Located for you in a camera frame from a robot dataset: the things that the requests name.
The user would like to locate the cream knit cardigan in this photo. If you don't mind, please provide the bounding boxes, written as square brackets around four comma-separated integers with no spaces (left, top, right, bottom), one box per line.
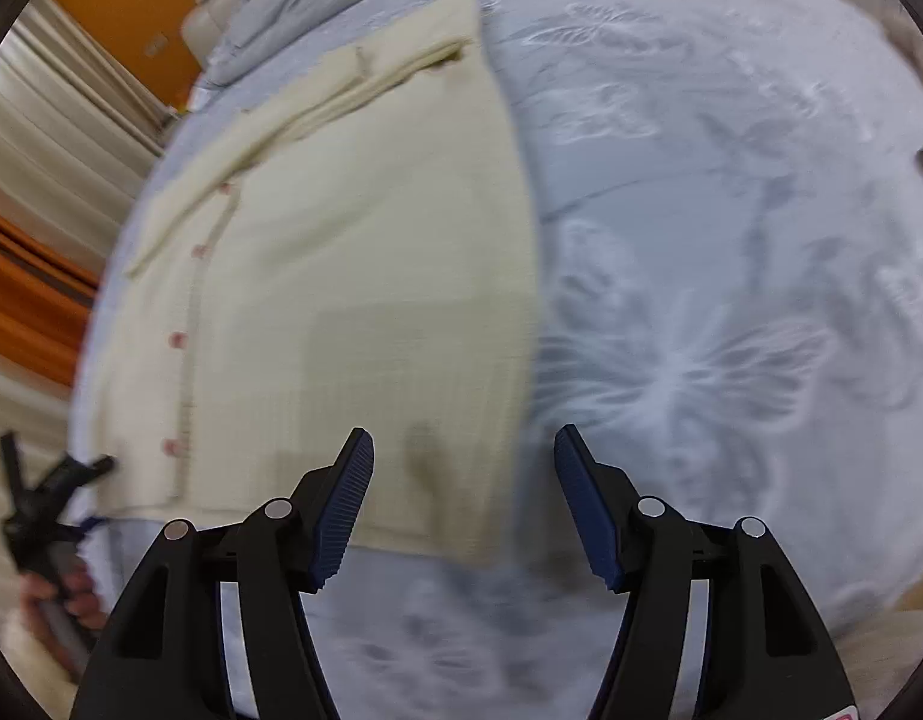
[91,0,537,566]

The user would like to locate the person's left hand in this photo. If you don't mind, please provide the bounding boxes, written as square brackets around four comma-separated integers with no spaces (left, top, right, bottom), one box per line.
[19,559,109,639]

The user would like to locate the cream and orange curtains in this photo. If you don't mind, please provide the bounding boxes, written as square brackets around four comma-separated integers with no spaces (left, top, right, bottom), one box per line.
[0,0,170,720]

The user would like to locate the butterfly pattern bed sheet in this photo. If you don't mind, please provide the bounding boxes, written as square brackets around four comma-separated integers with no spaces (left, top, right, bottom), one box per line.
[66,0,923,720]

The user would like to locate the wall switch plate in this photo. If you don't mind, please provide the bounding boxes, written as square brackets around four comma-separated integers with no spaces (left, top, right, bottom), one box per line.
[144,32,169,59]

